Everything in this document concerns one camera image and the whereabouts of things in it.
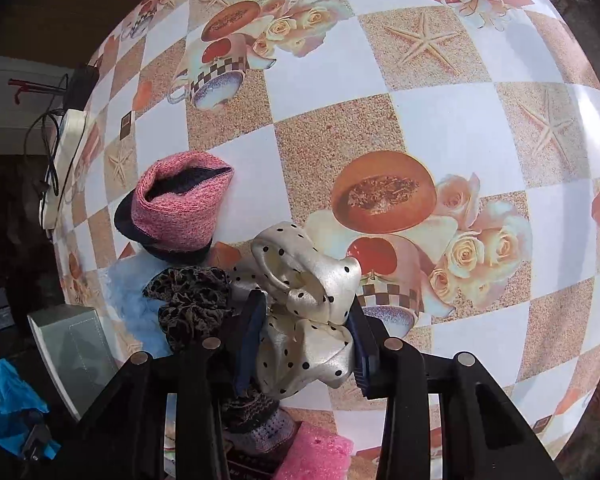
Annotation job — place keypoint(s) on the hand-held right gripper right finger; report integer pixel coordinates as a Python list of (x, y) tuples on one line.
[(364, 360)]

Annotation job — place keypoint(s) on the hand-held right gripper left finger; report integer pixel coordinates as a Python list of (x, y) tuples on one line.
[(252, 320)]

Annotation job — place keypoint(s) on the white polka dot scrunchie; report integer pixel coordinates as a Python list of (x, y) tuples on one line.
[(305, 270)]

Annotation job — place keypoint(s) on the striped purple knitted hat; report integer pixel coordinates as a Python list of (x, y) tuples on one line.
[(261, 430)]

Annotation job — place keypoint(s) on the light blue tulle puff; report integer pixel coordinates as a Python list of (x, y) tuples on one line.
[(130, 300)]

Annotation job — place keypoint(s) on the grey cardboard box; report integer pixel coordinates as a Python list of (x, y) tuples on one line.
[(70, 355)]

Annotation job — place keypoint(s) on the leopard print scrunchie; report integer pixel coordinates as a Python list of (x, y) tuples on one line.
[(190, 305)]

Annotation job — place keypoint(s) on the pink foam sheet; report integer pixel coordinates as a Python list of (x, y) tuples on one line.
[(315, 452)]

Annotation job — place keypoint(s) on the pink knitted hat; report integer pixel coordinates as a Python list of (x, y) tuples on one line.
[(175, 210)]

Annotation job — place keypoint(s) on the white power strip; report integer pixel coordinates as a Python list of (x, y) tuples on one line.
[(68, 155)]

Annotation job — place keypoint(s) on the printed checkered tablecloth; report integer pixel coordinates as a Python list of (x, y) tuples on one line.
[(455, 125)]

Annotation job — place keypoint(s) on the blue plastic bag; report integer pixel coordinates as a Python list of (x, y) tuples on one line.
[(10, 395)]

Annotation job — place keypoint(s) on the black power adapter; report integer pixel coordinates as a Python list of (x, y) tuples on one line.
[(82, 85)]

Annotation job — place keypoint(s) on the red broom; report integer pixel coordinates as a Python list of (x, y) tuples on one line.
[(35, 86)]

